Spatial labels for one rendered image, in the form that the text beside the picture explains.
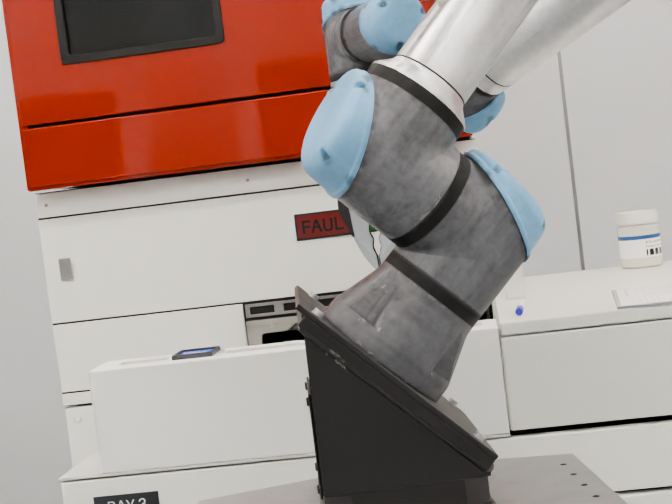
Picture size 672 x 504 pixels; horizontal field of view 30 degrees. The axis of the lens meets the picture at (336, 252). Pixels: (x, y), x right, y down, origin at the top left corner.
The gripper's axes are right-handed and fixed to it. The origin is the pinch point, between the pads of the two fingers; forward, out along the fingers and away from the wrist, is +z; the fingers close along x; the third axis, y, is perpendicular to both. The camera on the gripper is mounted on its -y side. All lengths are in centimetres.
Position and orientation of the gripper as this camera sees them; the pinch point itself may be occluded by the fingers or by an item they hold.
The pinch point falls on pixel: (379, 260)
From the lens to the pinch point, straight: 167.3
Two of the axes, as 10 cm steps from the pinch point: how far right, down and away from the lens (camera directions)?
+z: 1.2, 9.9, 0.5
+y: 1.0, -0.6, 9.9
